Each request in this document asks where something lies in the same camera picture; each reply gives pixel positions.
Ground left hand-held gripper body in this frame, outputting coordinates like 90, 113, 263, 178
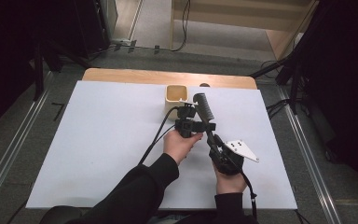
174, 98, 199, 138

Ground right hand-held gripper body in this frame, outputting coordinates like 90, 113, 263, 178
210, 139, 260, 175

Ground beige square cup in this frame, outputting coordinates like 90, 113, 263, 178
164, 84, 189, 120

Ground person's right hand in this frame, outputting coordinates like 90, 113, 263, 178
213, 164, 248, 195

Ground person's left hand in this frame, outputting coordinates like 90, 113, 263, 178
162, 129, 204, 166

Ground wooden table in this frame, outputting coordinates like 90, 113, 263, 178
82, 67, 258, 91

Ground white board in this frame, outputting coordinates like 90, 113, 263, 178
26, 79, 297, 210

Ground small black floor brackets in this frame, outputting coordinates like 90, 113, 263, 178
114, 39, 161, 55

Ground black metal stand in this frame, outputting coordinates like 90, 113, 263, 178
31, 40, 91, 101
250, 46, 307, 116

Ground light wooden shelf unit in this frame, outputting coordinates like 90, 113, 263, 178
169, 0, 320, 60

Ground grey cabinet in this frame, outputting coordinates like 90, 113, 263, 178
99, 0, 119, 42

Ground dark curtain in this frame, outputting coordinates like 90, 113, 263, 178
0, 0, 106, 141
292, 0, 358, 200

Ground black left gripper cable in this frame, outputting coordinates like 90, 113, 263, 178
138, 105, 180, 166

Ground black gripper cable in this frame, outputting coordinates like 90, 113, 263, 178
138, 105, 180, 166
240, 171, 259, 220

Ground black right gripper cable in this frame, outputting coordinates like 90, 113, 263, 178
240, 171, 259, 220

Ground black cables on floor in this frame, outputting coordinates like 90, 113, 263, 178
265, 98, 293, 119

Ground metal floor rail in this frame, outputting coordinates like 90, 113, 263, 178
0, 71, 56, 216
276, 85, 343, 224

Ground hanging black cable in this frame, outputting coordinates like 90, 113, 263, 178
171, 0, 191, 52

